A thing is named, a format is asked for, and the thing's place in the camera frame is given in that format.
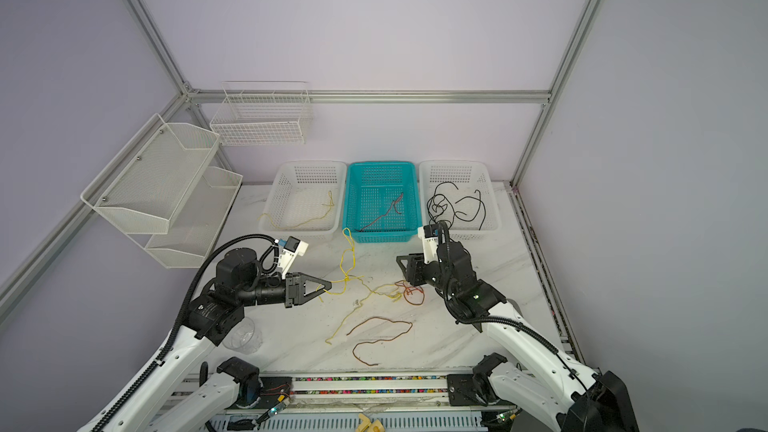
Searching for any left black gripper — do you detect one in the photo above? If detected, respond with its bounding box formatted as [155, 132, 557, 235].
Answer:
[238, 272, 331, 308]

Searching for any short red cable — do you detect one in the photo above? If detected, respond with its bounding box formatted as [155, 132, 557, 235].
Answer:
[357, 192, 406, 233]

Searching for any yellow cable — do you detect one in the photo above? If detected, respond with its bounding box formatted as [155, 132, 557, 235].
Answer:
[317, 227, 409, 346]
[257, 190, 336, 232]

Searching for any long black cable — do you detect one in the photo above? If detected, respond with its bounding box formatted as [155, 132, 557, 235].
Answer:
[425, 181, 488, 232]

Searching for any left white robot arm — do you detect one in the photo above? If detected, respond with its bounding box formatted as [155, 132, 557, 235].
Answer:
[83, 233, 332, 431]

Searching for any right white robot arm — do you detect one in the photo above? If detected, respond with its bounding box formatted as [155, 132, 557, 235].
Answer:
[396, 221, 639, 431]

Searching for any teal plastic basket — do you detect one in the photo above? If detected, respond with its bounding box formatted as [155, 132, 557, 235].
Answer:
[342, 161, 422, 244]

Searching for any left white plastic basket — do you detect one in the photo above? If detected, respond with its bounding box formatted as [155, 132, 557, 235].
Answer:
[259, 161, 347, 243]

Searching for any white plastic basket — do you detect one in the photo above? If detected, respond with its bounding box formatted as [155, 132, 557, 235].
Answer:
[418, 160, 502, 240]
[259, 161, 347, 243]

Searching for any right white plastic basket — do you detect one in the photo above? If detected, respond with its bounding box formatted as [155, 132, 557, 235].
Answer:
[418, 160, 502, 240]

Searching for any white two-tier mesh shelf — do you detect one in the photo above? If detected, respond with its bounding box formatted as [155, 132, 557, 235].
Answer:
[80, 114, 242, 269]

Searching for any yellow object at front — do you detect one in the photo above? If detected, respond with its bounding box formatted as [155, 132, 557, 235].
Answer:
[355, 413, 386, 432]

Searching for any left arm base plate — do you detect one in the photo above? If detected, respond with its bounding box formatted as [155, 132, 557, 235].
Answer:
[226, 376, 293, 410]

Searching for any aluminium front rail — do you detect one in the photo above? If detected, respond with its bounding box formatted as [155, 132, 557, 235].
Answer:
[116, 367, 619, 418]

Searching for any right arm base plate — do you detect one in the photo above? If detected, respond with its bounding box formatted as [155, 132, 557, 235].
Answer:
[446, 372, 517, 408]

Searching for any white wire wall basket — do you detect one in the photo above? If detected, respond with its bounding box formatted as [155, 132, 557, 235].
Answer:
[210, 81, 314, 146]

